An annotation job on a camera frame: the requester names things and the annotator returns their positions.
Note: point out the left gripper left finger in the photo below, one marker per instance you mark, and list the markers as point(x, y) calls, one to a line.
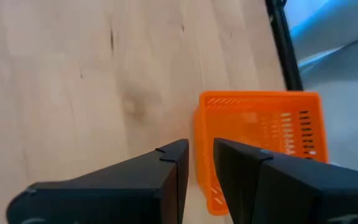
point(120, 193)

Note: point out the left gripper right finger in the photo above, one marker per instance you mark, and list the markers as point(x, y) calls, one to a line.
point(291, 193)

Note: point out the orange slotted plastic basket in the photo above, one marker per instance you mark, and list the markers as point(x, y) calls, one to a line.
point(253, 124)

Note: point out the black aluminium rig frame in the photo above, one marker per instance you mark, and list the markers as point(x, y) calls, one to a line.
point(283, 40)

